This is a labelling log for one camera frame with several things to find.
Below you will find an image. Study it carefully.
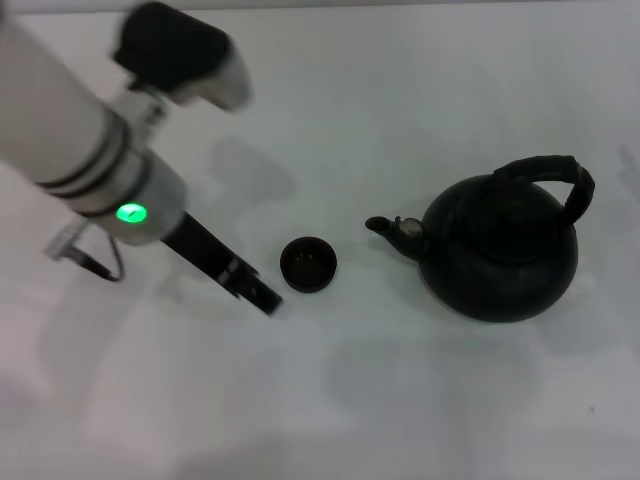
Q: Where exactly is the small dark brown teacup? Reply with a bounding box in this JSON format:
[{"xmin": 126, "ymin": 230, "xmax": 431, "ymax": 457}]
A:
[{"xmin": 279, "ymin": 235, "xmax": 339, "ymax": 295}]

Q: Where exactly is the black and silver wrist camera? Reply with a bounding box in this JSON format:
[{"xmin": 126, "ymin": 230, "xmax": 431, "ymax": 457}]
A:
[{"xmin": 110, "ymin": 1, "xmax": 253, "ymax": 113}]

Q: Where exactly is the black round teapot with handle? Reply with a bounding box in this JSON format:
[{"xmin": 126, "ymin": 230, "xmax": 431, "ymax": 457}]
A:
[{"xmin": 364, "ymin": 154, "xmax": 597, "ymax": 324}]

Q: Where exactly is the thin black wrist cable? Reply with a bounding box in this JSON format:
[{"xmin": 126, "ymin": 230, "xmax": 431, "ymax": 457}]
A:
[{"xmin": 47, "ymin": 222, "xmax": 125, "ymax": 283}]

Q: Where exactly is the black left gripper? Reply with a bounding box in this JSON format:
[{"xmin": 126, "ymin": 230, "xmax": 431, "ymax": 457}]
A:
[{"xmin": 160, "ymin": 210, "xmax": 285, "ymax": 318}]

